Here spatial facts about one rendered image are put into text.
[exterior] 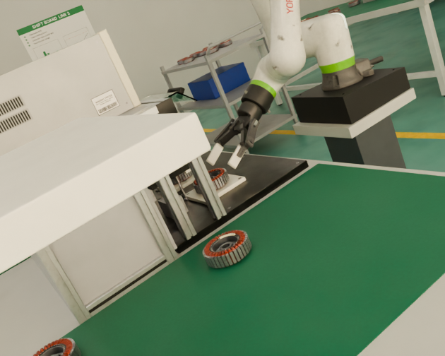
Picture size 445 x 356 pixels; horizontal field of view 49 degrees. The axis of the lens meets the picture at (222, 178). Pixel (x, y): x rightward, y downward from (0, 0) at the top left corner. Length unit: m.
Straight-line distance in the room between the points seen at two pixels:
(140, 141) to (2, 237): 0.12
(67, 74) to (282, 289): 0.72
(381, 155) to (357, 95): 0.28
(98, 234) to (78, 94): 0.35
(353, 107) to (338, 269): 0.84
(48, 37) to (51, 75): 5.59
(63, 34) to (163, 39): 1.38
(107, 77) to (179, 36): 6.16
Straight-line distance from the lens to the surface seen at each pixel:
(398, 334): 0.80
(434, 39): 3.97
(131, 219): 1.21
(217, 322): 0.97
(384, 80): 1.80
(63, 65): 1.28
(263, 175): 1.48
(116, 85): 1.31
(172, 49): 7.37
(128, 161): 0.38
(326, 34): 1.78
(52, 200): 0.37
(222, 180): 1.48
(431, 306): 0.84
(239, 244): 1.11
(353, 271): 0.95
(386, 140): 1.90
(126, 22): 7.17
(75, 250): 1.18
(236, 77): 4.42
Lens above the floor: 1.28
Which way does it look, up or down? 18 degrees down
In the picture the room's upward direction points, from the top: 24 degrees counter-clockwise
